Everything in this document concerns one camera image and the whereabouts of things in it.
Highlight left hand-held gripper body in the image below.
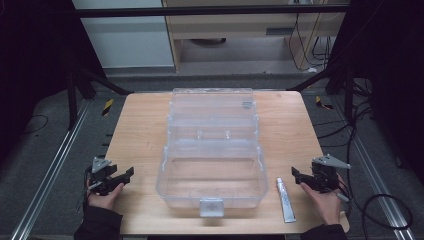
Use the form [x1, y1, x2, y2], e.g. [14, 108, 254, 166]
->
[87, 155, 119, 197]

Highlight black yellow striped tape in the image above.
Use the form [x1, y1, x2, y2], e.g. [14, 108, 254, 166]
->
[314, 95, 335, 111]
[101, 98, 115, 117]

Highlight black horizontal bar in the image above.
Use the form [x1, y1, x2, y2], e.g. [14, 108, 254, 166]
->
[74, 4, 352, 19]

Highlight white ointment tube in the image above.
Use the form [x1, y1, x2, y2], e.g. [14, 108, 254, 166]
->
[275, 177, 297, 224]

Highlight person's left hand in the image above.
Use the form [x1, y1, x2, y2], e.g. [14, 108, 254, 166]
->
[86, 182, 125, 211]

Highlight black curtain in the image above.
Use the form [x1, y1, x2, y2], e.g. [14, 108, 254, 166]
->
[324, 0, 424, 188]
[0, 0, 108, 168]

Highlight white cabinet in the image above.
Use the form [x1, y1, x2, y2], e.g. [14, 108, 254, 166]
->
[71, 0, 176, 70]

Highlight clear plastic storage box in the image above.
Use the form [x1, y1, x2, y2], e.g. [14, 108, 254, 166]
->
[155, 87, 270, 219]

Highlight right gripper grey cable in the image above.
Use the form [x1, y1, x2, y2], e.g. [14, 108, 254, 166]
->
[335, 191, 353, 214]

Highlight black cables under desk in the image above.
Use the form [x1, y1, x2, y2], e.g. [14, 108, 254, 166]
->
[287, 12, 336, 72]

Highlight looped black cable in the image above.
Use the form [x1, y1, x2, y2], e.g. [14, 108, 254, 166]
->
[361, 193, 415, 232]

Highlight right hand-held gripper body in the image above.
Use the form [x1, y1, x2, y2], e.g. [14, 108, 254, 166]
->
[310, 153, 352, 194]

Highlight black metal stand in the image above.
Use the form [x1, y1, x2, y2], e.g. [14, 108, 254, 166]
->
[65, 64, 135, 132]
[285, 61, 356, 125]

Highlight thin black floor cable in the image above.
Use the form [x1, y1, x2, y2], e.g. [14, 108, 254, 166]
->
[19, 114, 50, 137]

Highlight aluminium floor rail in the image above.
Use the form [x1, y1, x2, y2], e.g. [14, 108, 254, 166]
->
[10, 99, 92, 240]
[332, 98, 417, 240]

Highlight light wooden desk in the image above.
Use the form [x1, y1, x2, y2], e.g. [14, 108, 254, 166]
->
[161, 0, 352, 72]

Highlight black floor cables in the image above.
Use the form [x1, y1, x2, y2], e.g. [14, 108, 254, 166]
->
[312, 78, 376, 149]

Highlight person's right hand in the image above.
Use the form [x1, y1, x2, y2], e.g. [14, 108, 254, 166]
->
[299, 173, 345, 226]

